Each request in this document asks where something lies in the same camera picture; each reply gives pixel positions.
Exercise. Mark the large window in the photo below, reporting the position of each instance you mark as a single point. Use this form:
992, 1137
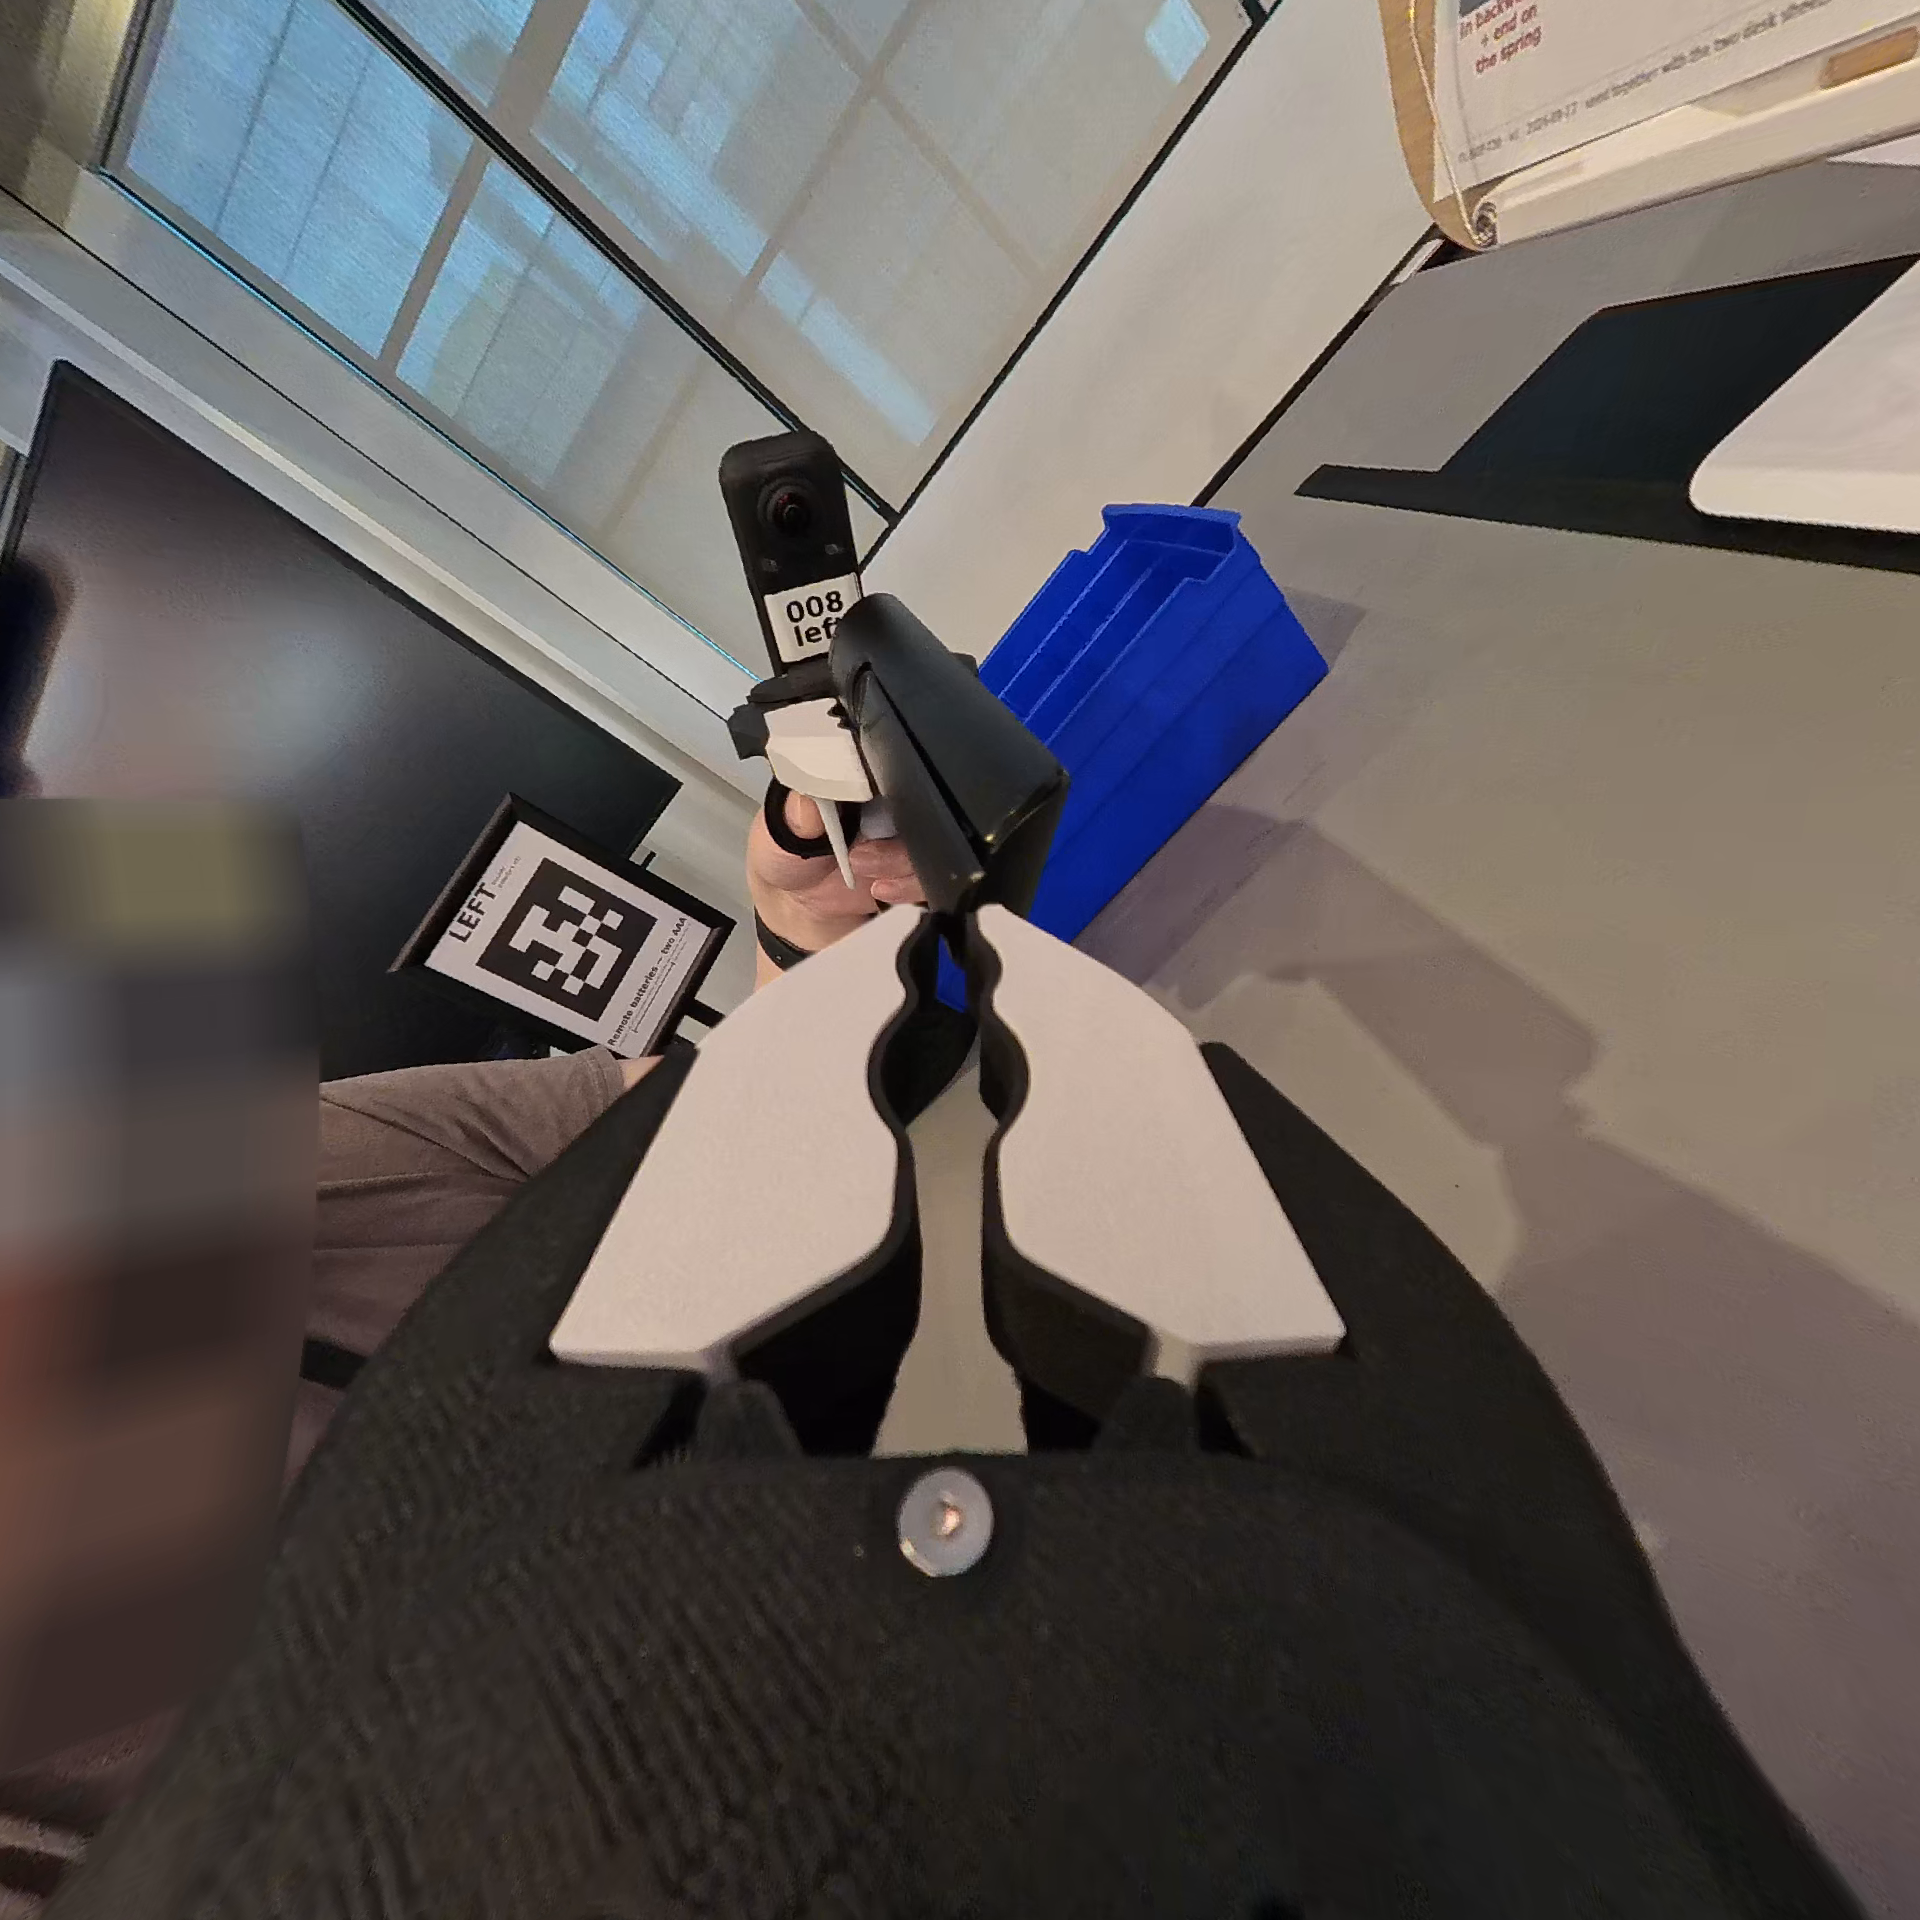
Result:
660, 241

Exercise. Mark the person's left hand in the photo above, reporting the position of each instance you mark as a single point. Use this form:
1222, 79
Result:
825, 911

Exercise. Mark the blue plastic bin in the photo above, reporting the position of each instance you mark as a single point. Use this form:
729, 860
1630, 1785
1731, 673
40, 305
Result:
1171, 691

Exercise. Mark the black remote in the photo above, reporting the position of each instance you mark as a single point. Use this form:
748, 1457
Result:
960, 766

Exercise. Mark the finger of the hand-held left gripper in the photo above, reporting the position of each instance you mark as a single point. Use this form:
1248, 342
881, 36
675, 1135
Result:
811, 745

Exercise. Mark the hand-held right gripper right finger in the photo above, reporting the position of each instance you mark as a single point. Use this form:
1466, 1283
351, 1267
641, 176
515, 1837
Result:
1171, 1200

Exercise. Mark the white sign stand base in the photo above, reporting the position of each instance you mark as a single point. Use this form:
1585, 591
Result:
1832, 421

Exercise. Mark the printed instruction poster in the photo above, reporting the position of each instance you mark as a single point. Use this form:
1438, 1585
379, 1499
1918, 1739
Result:
1681, 61

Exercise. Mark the black framed marker sign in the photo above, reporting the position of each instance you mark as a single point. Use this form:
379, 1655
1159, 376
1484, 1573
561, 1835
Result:
571, 932

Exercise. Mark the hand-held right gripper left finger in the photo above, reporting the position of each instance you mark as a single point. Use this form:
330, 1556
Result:
737, 1200

